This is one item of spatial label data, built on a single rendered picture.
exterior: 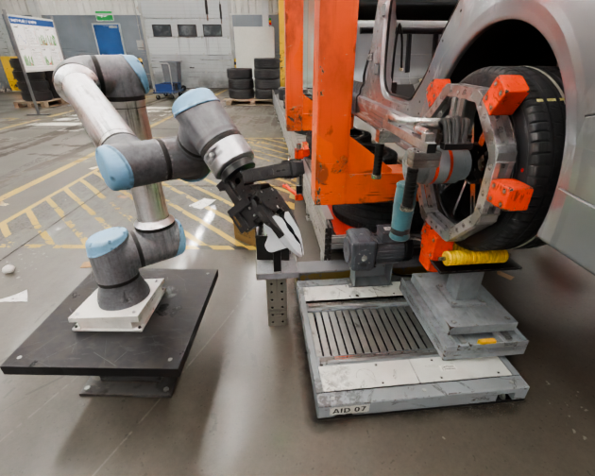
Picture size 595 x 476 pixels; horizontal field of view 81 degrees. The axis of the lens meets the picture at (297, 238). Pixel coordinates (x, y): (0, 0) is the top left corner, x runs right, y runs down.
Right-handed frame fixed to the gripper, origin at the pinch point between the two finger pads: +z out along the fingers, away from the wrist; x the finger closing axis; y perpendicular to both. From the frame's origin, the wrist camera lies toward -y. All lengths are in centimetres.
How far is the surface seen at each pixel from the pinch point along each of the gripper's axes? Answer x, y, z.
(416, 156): -58, -19, -5
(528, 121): -67, -48, 5
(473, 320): -95, 4, 63
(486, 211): -67, -26, 21
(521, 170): -67, -39, 16
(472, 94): -75, -41, -12
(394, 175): -125, 3, -8
